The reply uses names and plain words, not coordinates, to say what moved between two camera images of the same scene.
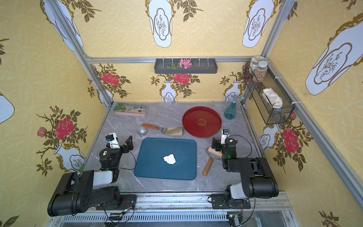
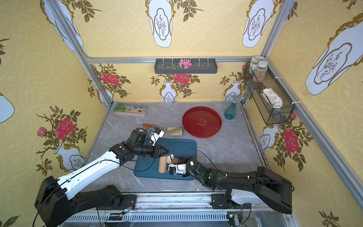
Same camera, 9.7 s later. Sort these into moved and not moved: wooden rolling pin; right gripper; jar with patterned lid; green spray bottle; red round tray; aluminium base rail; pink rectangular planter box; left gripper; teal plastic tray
Moved: wooden rolling pin; right gripper; left gripper
Not moved: pink rectangular planter box; jar with patterned lid; teal plastic tray; green spray bottle; red round tray; aluminium base rail
